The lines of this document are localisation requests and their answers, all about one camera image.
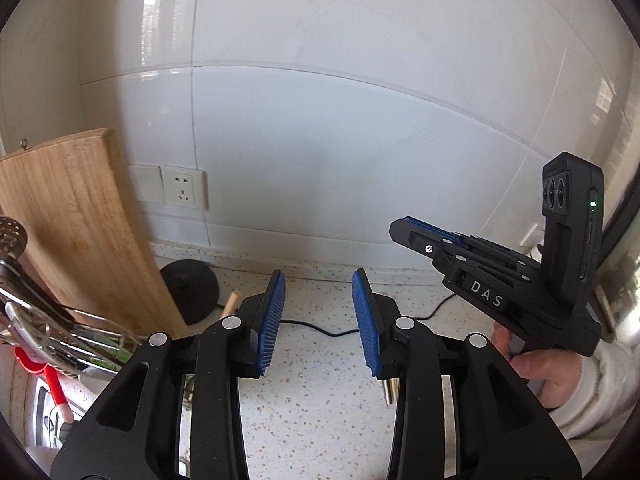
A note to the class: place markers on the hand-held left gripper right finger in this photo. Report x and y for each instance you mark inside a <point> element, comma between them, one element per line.
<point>365,327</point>

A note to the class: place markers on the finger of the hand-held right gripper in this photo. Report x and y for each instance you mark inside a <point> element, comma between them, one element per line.
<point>430,226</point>
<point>425,247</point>

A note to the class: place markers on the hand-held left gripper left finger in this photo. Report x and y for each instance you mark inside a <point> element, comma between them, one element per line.
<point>270,327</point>

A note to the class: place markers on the wooden chopstick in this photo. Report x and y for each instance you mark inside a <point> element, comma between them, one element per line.
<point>231,302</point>

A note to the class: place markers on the steel slotted spoon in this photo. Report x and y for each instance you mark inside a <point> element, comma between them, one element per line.
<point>12,237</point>

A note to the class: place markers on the person's right forearm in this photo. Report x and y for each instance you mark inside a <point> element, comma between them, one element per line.
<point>600,390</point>

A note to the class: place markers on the person's right hand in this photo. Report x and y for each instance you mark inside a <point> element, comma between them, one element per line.
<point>550,375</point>

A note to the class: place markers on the black round appliance base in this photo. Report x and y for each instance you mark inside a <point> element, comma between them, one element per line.
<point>192,285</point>

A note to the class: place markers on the wooden cutting board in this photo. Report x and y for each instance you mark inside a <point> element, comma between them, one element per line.
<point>75,210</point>

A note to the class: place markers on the red plastic scoop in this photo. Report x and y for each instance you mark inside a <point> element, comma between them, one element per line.
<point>30,365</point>

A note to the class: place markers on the steel sink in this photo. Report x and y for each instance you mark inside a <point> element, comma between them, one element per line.
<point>45,420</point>

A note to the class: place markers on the white wall socket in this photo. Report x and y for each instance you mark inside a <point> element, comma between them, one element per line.
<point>184,187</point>

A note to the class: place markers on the white wall switch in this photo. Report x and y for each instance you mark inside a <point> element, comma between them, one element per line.
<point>146,184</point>

